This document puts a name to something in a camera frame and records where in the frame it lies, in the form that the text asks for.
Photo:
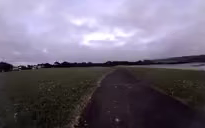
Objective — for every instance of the row of trees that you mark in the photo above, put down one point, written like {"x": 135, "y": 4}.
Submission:
{"x": 73, "y": 64}

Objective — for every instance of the dark asphalt path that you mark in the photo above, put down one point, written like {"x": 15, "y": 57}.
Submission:
{"x": 126, "y": 103}

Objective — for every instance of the grass field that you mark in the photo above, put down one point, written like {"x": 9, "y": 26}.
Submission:
{"x": 36, "y": 96}
{"x": 180, "y": 83}

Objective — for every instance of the pale water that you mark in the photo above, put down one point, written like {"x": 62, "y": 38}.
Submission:
{"x": 186, "y": 66}

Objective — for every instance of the wooded hillside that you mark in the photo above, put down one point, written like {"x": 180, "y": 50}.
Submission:
{"x": 190, "y": 58}

